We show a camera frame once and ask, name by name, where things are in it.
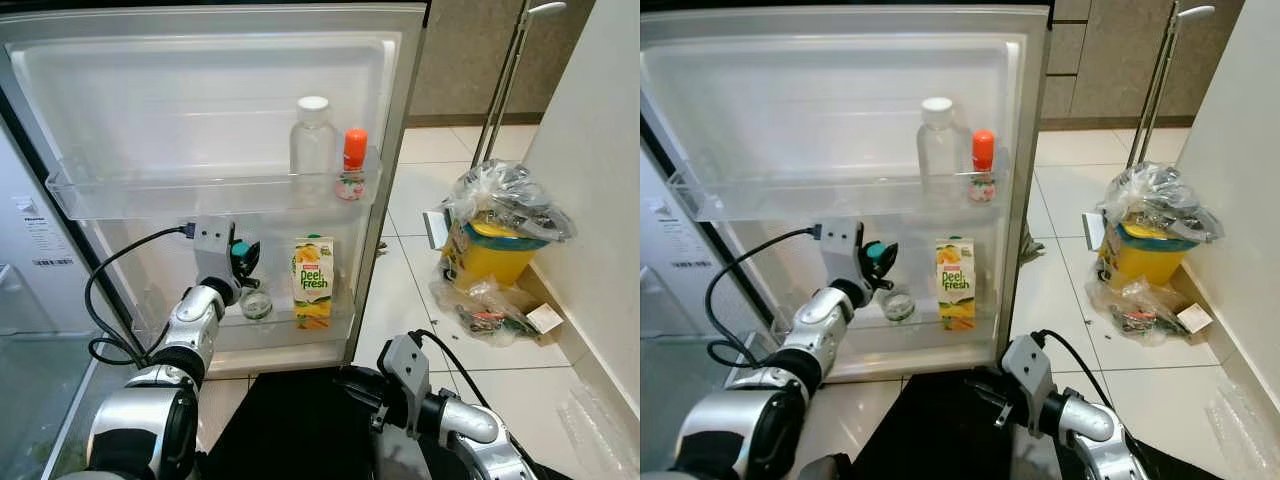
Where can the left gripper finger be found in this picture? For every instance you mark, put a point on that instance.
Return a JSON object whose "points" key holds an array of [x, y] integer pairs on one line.
{"points": [[253, 276], [889, 251], [889, 276], [254, 248]]}

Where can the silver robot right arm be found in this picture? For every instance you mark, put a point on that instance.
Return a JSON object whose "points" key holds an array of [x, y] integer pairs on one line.
{"points": [[1090, 420], [470, 420]]}

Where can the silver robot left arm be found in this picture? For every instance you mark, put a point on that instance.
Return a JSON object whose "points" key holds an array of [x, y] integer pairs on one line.
{"points": [[190, 325], [815, 330]]}

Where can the clear fridge door shelf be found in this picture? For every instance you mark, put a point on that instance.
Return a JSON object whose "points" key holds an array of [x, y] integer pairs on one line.
{"points": [[200, 325], [800, 195], [830, 328], [180, 195]]}

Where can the clear fridge crisper drawer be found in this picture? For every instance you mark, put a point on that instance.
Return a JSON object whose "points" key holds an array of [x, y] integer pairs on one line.
{"points": [[40, 400], [665, 410]]}

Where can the Peel Fresh juice carton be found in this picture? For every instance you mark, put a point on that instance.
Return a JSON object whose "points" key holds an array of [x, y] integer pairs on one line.
{"points": [[955, 287], [313, 285]]}

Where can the black floor mat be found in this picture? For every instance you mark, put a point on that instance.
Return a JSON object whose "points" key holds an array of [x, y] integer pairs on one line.
{"points": [[300, 430], [920, 430]]}

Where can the clear bottle white cap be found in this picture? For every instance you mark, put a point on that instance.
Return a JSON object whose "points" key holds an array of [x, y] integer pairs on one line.
{"points": [[313, 140], [939, 142]]}

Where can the small bottle orange cap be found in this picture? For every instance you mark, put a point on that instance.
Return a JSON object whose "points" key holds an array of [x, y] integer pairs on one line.
{"points": [[354, 150], [983, 152]]}

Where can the grey-green plastic sack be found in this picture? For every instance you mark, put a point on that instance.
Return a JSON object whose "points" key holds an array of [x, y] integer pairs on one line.
{"points": [[1026, 245]]}

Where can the clear bag of rubbish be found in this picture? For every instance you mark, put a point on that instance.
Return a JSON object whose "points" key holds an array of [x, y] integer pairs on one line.
{"points": [[1135, 312], [485, 312]]}

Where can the yellow bin teal rim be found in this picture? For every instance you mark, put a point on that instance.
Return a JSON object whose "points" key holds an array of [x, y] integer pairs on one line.
{"points": [[490, 262], [1140, 262]]}

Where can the small white cardboard box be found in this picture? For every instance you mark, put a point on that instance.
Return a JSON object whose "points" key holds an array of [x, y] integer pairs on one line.
{"points": [[1196, 318], [545, 319]]}

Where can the clear plastic bin liner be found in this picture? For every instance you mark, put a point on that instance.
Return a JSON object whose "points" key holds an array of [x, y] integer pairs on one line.
{"points": [[1160, 198], [510, 195]]}

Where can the grey kitchen base cabinet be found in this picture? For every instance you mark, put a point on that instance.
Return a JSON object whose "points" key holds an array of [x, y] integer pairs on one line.
{"points": [[460, 60], [1100, 60]]}

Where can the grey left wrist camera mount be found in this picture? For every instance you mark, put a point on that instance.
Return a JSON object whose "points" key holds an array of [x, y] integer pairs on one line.
{"points": [[212, 250], [842, 252]]}

